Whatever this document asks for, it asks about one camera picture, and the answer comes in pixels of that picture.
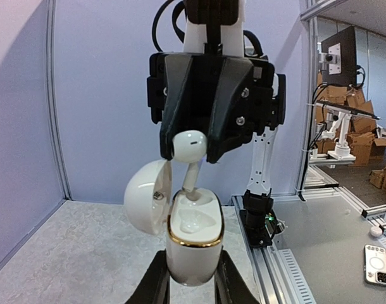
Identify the right aluminium frame post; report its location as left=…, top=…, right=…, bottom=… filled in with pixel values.
left=298, top=16, right=318, bottom=202

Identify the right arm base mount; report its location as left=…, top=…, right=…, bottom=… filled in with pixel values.
left=239, top=189, right=284, bottom=248

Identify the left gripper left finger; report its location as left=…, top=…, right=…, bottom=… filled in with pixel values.
left=126, top=250, right=170, bottom=304

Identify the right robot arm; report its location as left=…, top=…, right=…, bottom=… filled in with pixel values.
left=147, top=53, right=286, bottom=235

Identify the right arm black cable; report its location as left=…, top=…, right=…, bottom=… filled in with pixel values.
left=151, top=0, right=265, bottom=60

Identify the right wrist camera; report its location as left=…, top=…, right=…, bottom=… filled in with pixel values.
left=182, top=1, right=246, bottom=58

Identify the aluminium front rail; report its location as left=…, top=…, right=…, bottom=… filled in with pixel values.
left=247, top=188, right=343, bottom=303

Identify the black monitor box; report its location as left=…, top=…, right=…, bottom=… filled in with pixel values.
left=320, top=26, right=358, bottom=87

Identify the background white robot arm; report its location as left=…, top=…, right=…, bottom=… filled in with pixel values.
left=308, top=99, right=380, bottom=164

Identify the cardboard boxes pile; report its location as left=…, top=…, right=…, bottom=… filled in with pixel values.
left=316, top=85, right=386, bottom=201

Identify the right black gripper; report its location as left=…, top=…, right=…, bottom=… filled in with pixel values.
left=147, top=53, right=275, bottom=164

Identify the smartphone with white case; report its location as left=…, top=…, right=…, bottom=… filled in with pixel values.
left=364, top=244, right=386, bottom=287

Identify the white stem earbud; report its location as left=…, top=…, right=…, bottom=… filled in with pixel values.
left=173, top=130, right=207, bottom=201

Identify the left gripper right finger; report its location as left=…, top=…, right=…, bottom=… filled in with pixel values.
left=214, top=250, right=259, bottom=304

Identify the white charging case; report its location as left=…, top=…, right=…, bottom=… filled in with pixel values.
left=123, top=160, right=225, bottom=286

